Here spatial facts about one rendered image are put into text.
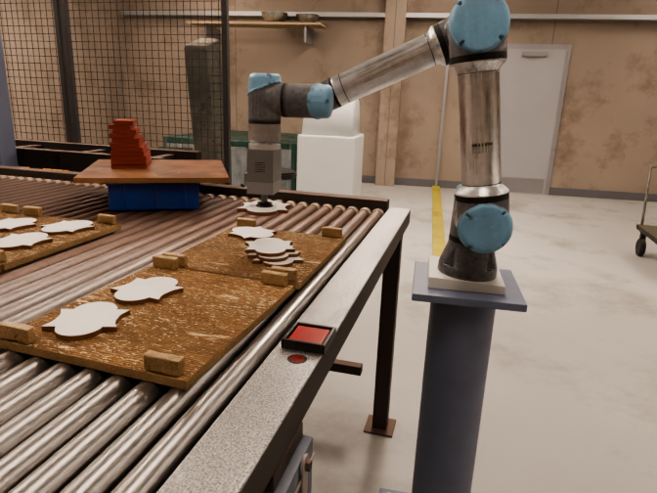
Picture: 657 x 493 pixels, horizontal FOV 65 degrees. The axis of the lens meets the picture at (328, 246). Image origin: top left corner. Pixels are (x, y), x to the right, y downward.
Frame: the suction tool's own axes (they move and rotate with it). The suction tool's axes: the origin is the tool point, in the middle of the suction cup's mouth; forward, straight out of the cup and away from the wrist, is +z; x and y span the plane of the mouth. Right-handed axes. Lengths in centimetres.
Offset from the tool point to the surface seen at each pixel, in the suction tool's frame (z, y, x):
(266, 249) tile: 8.5, 4.6, 1.7
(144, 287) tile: 10.4, 29.4, -16.8
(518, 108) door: -22, -707, 203
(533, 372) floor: 105, -130, 108
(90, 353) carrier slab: 11, 55, -13
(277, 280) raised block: 10.1, 20.2, 8.0
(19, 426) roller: 13, 70, -13
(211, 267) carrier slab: 11.4, 12.0, -9.4
